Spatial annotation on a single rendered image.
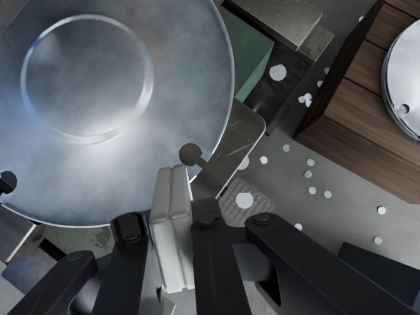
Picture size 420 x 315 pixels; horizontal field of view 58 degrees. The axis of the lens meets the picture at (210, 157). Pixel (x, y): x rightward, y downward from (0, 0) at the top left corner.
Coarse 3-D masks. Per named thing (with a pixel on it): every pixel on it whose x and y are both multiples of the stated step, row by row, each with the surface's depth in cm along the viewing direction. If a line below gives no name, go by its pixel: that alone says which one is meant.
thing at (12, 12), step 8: (0, 0) 24; (8, 0) 25; (16, 0) 25; (24, 0) 26; (0, 8) 24; (8, 8) 25; (16, 8) 26; (0, 16) 25; (8, 16) 26; (0, 24) 25; (8, 24) 26; (0, 32) 26
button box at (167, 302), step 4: (164, 296) 62; (164, 300) 60; (168, 300) 62; (164, 304) 59; (168, 304) 60; (172, 304) 61; (164, 308) 57; (168, 308) 58; (172, 308) 60; (164, 312) 56; (168, 312) 57; (172, 312) 58
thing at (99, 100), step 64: (64, 0) 38; (128, 0) 38; (192, 0) 38; (0, 64) 38; (64, 64) 37; (128, 64) 37; (192, 64) 37; (0, 128) 37; (64, 128) 36; (128, 128) 37; (192, 128) 37; (64, 192) 36; (128, 192) 36
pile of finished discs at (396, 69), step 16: (416, 32) 78; (400, 48) 78; (416, 48) 78; (384, 64) 79; (400, 64) 78; (416, 64) 78; (384, 80) 78; (400, 80) 78; (416, 80) 77; (384, 96) 79; (400, 96) 77; (416, 96) 77; (400, 112) 78; (416, 112) 77; (416, 128) 76
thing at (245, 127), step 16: (240, 112) 37; (256, 112) 37; (240, 128) 37; (256, 128) 37; (192, 144) 37; (224, 144) 37; (240, 144) 36; (192, 160) 36; (224, 160) 36; (240, 160) 36; (208, 176) 36; (224, 176) 36; (192, 192) 36; (208, 192) 36
